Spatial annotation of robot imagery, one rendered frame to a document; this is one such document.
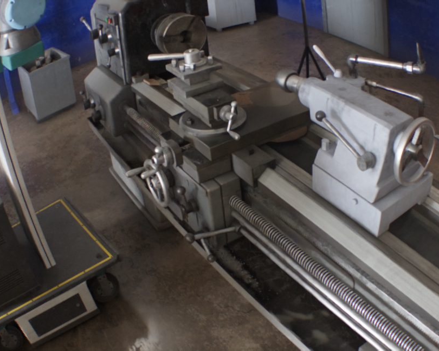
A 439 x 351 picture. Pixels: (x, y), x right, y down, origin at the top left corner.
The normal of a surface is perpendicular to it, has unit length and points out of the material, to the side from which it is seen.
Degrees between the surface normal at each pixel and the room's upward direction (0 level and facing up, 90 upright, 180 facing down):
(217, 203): 90
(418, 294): 36
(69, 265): 0
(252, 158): 0
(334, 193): 90
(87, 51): 90
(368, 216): 90
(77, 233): 0
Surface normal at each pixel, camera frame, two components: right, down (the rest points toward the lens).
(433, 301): -0.57, -0.46
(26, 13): 0.57, 0.47
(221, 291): -0.09, -0.83
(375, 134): -0.84, 0.25
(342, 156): -0.81, -0.01
